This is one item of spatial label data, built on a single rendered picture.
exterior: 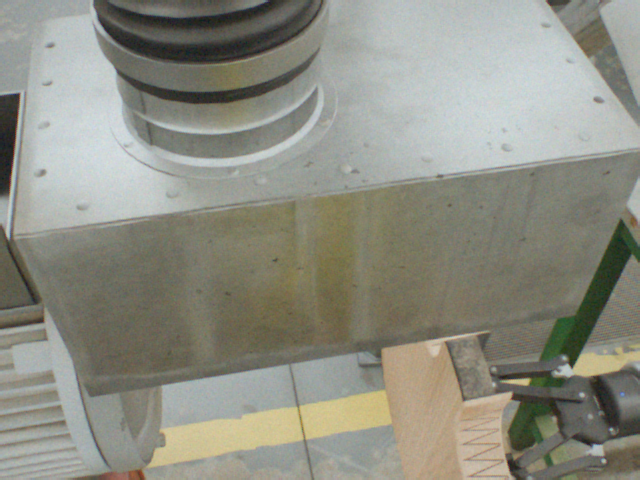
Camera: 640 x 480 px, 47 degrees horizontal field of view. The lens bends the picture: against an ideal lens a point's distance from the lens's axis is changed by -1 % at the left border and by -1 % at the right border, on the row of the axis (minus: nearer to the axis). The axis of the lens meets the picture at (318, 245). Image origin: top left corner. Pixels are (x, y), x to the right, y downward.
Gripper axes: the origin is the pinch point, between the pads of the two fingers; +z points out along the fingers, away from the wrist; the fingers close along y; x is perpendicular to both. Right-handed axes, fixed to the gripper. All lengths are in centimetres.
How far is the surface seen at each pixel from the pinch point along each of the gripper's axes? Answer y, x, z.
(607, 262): 31, -28, -41
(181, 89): 2, 58, 24
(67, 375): 0.7, 33.4, 35.1
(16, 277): 4, 41, 36
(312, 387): 47, -109, 7
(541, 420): 20, -83, -42
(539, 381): 26, -71, -40
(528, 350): 47, -109, -55
